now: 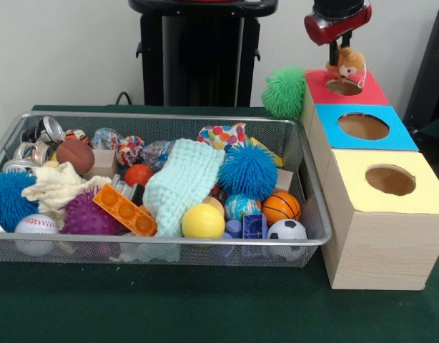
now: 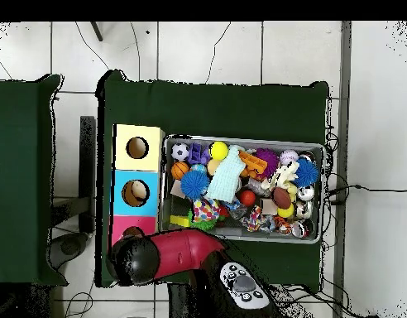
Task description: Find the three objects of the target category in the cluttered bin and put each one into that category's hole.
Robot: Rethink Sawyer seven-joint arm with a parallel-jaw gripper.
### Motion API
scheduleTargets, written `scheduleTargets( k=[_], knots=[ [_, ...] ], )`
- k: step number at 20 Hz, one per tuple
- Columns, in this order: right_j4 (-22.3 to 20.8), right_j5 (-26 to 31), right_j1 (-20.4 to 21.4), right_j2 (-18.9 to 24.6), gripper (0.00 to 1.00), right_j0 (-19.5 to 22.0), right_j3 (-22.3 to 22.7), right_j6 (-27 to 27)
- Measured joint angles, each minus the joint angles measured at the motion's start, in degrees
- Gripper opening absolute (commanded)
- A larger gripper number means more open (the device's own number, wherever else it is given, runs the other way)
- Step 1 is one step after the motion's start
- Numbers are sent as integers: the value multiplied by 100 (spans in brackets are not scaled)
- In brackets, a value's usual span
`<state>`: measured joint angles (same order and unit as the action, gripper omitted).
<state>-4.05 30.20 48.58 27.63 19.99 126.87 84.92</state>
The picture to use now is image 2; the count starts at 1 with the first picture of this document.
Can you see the blue fuzzy ball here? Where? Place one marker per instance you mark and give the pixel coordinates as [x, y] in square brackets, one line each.
[306, 172]
[194, 185]

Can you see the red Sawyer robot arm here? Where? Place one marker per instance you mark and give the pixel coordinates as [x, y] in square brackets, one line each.
[187, 251]

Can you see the shallow clear mesh bin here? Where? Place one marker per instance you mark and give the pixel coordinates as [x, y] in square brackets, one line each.
[223, 231]

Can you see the wooden box with three holes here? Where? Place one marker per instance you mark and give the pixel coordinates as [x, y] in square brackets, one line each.
[150, 205]

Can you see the mint green knitted cloth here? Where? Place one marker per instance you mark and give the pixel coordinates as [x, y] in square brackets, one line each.
[225, 179]

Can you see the small orange basketball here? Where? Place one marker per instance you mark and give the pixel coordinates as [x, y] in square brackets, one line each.
[179, 170]

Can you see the yellow ball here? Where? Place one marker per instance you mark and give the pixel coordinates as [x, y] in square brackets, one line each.
[219, 150]

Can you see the black and white soccer ball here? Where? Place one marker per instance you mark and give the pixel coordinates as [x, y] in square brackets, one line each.
[180, 151]

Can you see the orange plastic block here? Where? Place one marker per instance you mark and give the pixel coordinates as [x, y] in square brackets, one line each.
[254, 162]

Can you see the multicoloured knotted fabric toy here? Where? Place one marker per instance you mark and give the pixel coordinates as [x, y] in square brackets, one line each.
[253, 218]

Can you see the dark green table cloth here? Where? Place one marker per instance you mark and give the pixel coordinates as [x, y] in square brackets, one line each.
[18, 182]
[206, 109]

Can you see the purple spiky ball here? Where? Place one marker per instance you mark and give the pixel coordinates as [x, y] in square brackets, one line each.
[270, 158]

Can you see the brown toy football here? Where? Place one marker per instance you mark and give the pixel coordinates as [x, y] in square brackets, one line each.
[282, 198]

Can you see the white baseball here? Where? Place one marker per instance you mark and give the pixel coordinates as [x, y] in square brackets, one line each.
[288, 157]

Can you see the black upright panel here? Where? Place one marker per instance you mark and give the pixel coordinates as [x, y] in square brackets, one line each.
[87, 165]

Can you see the grey rounded base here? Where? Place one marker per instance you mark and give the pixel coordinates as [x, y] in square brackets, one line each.
[69, 246]

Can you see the black stand with legs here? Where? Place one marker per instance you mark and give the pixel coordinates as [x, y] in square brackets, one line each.
[97, 31]

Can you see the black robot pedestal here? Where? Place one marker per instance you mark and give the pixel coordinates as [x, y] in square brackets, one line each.
[180, 304]

